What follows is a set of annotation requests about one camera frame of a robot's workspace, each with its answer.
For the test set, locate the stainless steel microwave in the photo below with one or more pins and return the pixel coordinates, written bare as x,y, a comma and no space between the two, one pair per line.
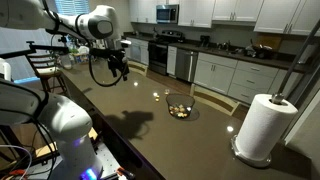
166,14

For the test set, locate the white drawer base cabinet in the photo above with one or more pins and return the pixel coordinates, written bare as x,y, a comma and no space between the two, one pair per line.
253,81

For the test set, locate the black coffee maker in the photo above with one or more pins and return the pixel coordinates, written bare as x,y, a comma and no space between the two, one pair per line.
204,40

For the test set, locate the pile of wrapped candies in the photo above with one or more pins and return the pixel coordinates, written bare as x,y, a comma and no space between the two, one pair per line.
179,110

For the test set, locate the white paper towel roll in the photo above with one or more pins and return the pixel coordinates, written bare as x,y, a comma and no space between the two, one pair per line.
263,128

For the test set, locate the white double door base cabinet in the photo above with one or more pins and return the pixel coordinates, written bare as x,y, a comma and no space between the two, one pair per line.
213,75

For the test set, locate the white wooden chair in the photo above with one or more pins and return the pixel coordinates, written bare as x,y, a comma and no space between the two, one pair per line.
137,68
213,100

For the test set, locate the black stainless stove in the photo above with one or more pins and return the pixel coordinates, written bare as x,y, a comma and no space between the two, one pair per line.
159,53

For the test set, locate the white wide upper cabinet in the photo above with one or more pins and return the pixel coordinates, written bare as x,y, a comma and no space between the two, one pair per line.
290,15

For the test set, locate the dark kitchen countertop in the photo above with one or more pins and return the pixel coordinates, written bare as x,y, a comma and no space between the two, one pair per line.
216,51

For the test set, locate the dark wooden stool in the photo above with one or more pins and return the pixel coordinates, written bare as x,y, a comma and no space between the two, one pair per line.
45,70

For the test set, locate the white base cabinet beside stove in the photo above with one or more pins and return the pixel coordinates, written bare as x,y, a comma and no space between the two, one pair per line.
139,51

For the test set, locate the blue labelled box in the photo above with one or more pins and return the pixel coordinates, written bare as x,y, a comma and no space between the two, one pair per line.
81,58

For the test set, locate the black orange clamp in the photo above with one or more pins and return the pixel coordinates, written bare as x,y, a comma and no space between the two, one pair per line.
124,173

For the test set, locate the window blinds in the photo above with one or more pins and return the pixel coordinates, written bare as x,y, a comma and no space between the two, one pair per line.
71,6

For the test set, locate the clear plastic bottle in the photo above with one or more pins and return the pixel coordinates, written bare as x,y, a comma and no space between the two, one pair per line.
66,61

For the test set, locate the white tall upper cabinet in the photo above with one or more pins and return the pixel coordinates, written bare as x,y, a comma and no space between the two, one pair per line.
196,12

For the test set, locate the silver paper towel holder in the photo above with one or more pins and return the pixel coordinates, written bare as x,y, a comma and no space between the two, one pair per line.
253,163

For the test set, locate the white upper cabinet beside microwave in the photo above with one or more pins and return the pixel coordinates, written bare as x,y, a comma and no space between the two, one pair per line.
143,10

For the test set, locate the wooden cutting board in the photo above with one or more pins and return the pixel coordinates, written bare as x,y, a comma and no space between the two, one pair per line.
270,40

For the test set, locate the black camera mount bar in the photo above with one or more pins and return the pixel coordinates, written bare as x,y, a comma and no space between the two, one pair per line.
40,49

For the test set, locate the stainless steel dishwasher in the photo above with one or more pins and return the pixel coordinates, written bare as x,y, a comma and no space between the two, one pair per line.
185,65

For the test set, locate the pile of dark dishes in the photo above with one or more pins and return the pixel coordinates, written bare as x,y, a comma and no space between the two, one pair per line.
258,50

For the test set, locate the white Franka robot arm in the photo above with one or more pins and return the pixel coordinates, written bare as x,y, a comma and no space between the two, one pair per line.
68,125

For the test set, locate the white short upper cabinet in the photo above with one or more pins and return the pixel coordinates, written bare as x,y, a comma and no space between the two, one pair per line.
236,9

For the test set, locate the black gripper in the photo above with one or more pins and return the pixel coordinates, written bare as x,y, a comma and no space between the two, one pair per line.
117,60

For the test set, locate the white narrow base cabinet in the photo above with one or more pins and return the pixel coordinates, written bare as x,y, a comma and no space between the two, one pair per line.
171,60

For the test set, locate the white perforated mounting plate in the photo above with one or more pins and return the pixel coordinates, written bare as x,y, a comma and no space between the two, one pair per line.
106,161

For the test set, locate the yellow candy with clear wrapper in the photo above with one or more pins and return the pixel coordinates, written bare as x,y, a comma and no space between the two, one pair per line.
167,91

